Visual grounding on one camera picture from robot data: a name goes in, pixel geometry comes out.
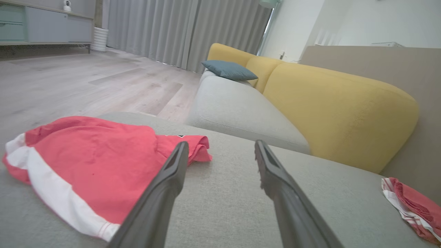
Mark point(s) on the grey low cabinet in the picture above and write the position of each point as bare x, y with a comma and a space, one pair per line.
48, 27

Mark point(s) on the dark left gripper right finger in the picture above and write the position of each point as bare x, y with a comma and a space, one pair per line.
293, 213

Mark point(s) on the large yellow sofa backrest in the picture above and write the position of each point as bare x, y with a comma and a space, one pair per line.
344, 113

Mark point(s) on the white security camera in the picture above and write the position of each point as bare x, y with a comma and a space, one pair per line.
67, 5

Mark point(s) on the grey pleated curtain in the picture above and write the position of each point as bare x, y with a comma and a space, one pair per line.
172, 31

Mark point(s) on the blue throw pillow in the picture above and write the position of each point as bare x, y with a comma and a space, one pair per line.
229, 70

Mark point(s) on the red shorts with white stripe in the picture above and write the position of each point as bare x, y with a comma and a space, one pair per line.
96, 165

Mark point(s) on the grey sofa seat cushion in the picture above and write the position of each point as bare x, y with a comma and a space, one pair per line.
234, 110

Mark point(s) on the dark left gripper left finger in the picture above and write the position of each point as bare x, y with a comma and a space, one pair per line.
155, 206

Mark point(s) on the red jersey with white sleeves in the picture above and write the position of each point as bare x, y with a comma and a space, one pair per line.
417, 206

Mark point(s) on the white ribbed bin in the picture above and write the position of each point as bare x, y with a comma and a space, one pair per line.
100, 39

